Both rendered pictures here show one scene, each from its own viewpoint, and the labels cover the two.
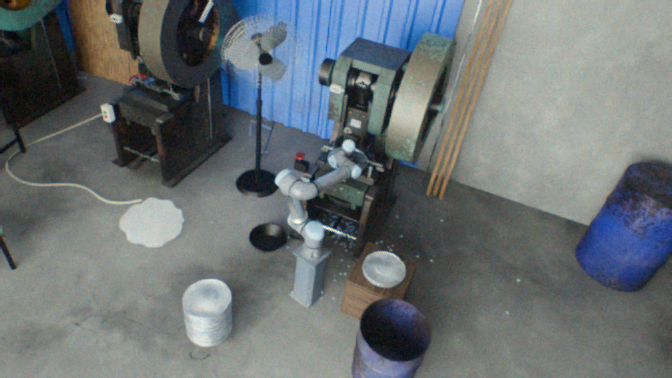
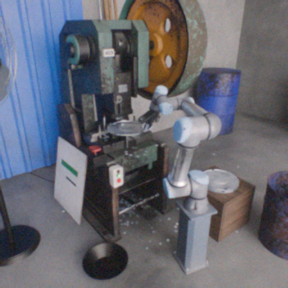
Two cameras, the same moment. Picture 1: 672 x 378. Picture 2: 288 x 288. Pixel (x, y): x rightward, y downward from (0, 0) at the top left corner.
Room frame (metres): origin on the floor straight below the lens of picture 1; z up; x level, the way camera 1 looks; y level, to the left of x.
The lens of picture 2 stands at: (1.66, 1.36, 1.47)
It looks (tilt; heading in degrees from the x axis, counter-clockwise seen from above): 24 degrees down; 305
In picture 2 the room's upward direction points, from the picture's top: straight up
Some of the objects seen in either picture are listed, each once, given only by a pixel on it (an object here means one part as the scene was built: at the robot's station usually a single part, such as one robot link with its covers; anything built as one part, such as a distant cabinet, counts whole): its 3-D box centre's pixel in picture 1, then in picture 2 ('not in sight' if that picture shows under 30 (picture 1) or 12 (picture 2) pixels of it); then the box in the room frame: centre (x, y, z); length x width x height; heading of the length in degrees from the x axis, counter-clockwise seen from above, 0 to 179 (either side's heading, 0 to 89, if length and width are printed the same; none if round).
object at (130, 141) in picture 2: not in sight; (131, 137); (2.73, -0.04, 0.72); 0.25 x 0.14 x 0.14; 163
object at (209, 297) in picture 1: (207, 298); not in sight; (1.76, 0.68, 0.31); 0.29 x 0.29 x 0.01
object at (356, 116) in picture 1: (357, 123); (119, 90); (2.85, -0.08, 1.04); 0.17 x 0.15 x 0.30; 163
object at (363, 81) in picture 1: (364, 91); (115, 56); (2.89, -0.09, 1.27); 0.21 x 0.12 x 0.34; 163
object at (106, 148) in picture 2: (352, 162); (118, 136); (2.89, -0.09, 0.68); 0.45 x 0.30 x 0.06; 73
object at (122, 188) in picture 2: (346, 198); (119, 176); (2.90, -0.10, 0.31); 0.43 x 0.42 x 0.01; 73
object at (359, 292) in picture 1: (379, 286); (216, 200); (2.16, -0.41, 0.18); 0.40 x 0.38 x 0.35; 161
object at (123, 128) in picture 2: (347, 159); (127, 127); (2.77, -0.06, 0.78); 0.29 x 0.29 x 0.01
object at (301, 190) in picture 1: (327, 181); (198, 114); (2.19, 0.05, 1.02); 0.49 x 0.11 x 0.12; 139
